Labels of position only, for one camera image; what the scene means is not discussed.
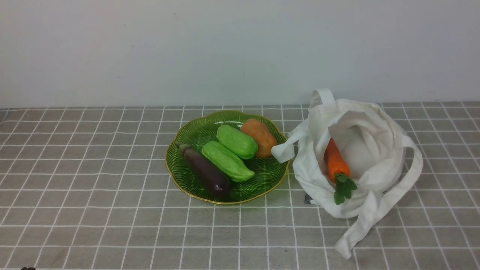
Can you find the brown toy potato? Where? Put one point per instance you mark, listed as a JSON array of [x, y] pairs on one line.
[[261, 135]]

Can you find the orange toy carrot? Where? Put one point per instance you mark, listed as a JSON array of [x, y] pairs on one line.
[[338, 173]]

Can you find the green glass leaf plate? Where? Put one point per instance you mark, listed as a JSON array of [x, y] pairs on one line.
[[269, 173]]

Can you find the white cloth bag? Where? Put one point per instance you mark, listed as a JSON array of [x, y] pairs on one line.
[[384, 162]]

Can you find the green toy cucumber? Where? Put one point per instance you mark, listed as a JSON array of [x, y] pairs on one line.
[[239, 143], [228, 162]]

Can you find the purple toy eggplant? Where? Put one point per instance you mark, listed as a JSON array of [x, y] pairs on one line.
[[213, 180]]

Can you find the green toy cucumber front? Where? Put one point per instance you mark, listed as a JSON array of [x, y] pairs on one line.
[[228, 162]]

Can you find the green toy cucumber back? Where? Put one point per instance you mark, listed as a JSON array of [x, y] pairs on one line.
[[239, 143]]

